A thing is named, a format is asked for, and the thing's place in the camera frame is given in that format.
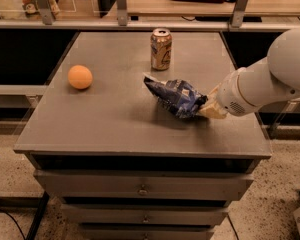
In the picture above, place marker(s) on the blue chip bag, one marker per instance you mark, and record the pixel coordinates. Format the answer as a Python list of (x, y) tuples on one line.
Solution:
[(176, 96)]

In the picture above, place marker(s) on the gold drink can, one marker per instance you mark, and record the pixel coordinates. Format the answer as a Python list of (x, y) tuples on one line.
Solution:
[(161, 46)]

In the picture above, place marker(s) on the middle metal bracket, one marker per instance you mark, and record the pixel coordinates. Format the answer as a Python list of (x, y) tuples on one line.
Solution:
[(122, 14)]

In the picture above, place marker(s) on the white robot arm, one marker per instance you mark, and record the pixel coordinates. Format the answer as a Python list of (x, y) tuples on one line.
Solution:
[(272, 79)]

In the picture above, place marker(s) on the left metal bracket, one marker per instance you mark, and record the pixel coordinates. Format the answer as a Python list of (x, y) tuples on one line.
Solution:
[(45, 12)]

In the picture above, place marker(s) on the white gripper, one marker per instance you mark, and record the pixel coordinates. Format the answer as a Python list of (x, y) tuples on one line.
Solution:
[(230, 94)]

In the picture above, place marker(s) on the middle grey drawer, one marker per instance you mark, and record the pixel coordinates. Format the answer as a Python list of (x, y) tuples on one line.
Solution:
[(145, 215)]

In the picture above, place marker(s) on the bottom grey drawer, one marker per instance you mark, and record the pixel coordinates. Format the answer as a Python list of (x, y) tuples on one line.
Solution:
[(95, 232)]

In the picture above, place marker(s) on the grey drawer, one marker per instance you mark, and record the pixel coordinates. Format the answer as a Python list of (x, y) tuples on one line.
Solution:
[(95, 232), (145, 215), (145, 185)]

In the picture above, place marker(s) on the grey drawer cabinet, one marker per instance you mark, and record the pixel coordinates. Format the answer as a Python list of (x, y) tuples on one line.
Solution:
[(117, 125)]

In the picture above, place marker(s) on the right metal bracket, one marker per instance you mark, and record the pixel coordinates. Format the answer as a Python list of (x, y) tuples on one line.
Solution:
[(238, 13)]

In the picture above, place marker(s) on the top grey drawer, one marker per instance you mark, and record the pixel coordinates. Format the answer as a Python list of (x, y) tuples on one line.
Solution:
[(145, 185)]

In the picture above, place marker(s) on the metal bracket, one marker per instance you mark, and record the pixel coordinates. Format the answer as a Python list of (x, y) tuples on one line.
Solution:
[(238, 13), (45, 12), (122, 14)]

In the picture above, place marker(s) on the orange fruit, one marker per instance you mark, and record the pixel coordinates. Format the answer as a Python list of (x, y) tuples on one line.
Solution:
[(80, 77)]

